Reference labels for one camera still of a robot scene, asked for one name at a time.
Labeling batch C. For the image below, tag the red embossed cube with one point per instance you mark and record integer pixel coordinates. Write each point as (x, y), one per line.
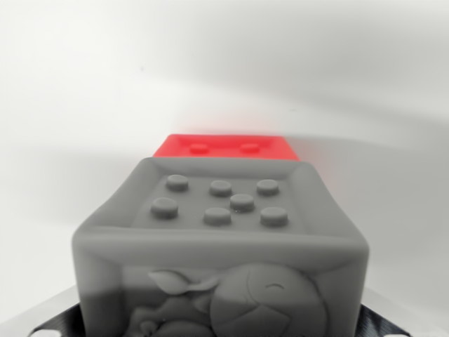
(224, 147)

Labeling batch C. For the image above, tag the grey embossed cube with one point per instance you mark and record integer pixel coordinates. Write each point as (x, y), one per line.
(224, 245)

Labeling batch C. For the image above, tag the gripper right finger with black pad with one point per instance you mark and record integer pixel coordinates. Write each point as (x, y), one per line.
(389, 321)

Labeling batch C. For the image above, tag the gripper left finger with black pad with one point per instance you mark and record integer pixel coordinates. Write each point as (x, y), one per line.
(52, 321)

